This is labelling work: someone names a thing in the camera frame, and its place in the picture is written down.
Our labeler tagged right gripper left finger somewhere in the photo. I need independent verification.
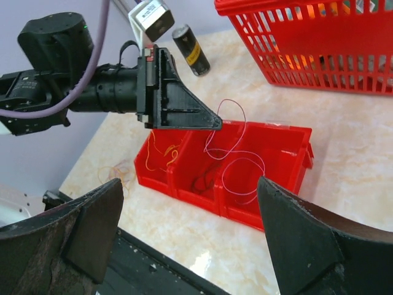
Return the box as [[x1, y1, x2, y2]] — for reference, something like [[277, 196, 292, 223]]
[[1, 178, 124, 294]]

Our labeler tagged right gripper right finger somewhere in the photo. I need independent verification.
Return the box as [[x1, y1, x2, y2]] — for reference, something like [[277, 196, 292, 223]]
[[257, 177, 392, 294]]

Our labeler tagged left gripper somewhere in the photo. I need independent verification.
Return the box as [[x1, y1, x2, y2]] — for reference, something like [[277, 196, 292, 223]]
[[136, 45, 222, 129]]

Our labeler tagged orange cable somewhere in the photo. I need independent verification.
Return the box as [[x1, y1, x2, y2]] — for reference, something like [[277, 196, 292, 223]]
[[97, 159, 138, 197]]

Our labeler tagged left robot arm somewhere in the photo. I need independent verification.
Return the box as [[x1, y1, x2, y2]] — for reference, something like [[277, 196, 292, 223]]
[[1, 12, 222, 136]]

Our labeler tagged black drink can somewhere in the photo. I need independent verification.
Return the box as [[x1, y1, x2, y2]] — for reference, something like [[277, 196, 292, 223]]
[[172, 24, 211, 77]]

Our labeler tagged red three-compartment tray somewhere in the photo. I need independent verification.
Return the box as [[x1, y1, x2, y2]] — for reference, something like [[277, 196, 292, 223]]
[[134, 121, 314, 230]]

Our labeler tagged red plastic shopping basket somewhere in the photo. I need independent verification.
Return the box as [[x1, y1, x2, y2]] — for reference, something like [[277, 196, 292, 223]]
[[214, 1, 392, 96]]

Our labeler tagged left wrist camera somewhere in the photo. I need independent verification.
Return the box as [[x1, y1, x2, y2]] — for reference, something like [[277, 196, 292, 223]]
[[128, 0, 175, 51]]

